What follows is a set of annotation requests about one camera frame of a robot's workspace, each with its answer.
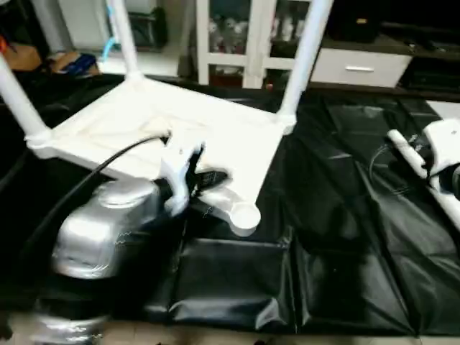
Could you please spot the light blue plastic object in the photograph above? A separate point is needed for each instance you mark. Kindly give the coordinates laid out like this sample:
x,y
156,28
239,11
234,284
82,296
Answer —
x,y
109,47

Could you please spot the black work mat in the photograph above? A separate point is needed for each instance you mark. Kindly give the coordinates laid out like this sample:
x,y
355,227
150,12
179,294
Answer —
x,y
330,237

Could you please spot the brown cardboard box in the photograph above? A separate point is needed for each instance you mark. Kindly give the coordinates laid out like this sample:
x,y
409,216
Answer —
x,y
75,63

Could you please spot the white plastic table leg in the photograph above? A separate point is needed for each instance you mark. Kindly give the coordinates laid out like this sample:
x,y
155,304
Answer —
x,y
410,154
18,100
305,57
126,36

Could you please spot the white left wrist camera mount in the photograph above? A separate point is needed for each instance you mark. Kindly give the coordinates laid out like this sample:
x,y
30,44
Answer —
x,y
180,169

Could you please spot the white drawer unit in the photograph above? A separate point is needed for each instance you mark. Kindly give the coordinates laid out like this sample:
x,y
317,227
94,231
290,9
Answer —
x,y
359,66

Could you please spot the dark low media cabinet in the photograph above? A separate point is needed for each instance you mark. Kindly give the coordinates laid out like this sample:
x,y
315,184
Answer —
x,y
431,61

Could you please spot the white flat board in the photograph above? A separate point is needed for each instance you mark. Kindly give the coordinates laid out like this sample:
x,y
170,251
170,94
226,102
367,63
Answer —
x,y
445,109

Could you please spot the white glass door cabinet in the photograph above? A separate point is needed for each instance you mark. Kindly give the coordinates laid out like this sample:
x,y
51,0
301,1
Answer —
x,y
244,39

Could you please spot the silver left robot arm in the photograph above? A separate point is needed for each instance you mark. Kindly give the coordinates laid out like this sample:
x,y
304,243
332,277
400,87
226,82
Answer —
x,y
108,230

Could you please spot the white plastic table top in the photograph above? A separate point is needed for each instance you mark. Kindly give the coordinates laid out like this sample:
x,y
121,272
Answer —
x,y
187,129

